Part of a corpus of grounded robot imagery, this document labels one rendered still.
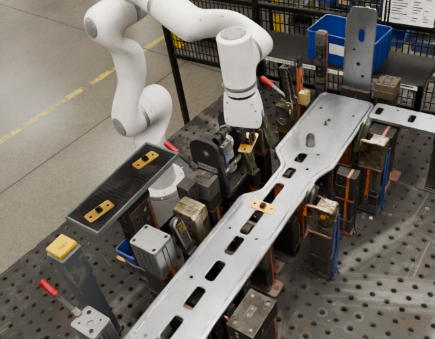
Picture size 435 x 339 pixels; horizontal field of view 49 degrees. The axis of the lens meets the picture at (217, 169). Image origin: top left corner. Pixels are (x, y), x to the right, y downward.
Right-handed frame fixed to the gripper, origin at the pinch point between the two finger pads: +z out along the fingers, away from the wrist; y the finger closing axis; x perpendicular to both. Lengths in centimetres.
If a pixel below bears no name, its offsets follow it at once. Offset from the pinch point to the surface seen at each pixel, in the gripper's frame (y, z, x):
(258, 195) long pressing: -0.3, 28.1, 3.5
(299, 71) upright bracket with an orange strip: 1, 15, 57
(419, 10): 40, 9, 94
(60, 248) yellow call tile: -41, 11, -41
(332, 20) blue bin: 6, 17, 100
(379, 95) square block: 30, 29, 64
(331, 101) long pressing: 13, 30, 59
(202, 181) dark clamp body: -16.8, 20.2, -1.6
